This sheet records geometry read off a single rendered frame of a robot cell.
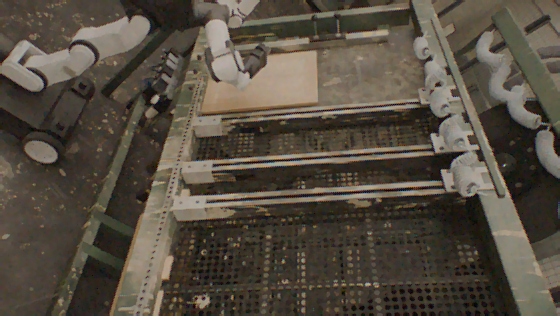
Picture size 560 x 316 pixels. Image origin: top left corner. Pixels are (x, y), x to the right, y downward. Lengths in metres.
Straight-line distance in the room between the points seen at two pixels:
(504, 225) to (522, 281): 0.20
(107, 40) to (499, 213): 1.83
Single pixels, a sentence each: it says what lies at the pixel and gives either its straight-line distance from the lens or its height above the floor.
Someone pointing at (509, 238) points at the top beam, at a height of 1.87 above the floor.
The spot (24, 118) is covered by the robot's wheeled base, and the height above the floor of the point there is 0.17.
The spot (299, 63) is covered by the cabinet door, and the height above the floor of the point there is 1.28.
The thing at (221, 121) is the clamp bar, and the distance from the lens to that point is 2.11.
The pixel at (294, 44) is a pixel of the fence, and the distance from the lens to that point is 2.59.
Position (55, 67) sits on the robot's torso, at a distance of 2.61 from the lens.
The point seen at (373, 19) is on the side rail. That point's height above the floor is 1.61.
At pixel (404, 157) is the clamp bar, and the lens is 1.85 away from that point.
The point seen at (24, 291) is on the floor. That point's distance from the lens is 2.49.
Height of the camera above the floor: 2.20
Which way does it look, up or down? 31 degrees down
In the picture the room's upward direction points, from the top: 57 degrees clockwise
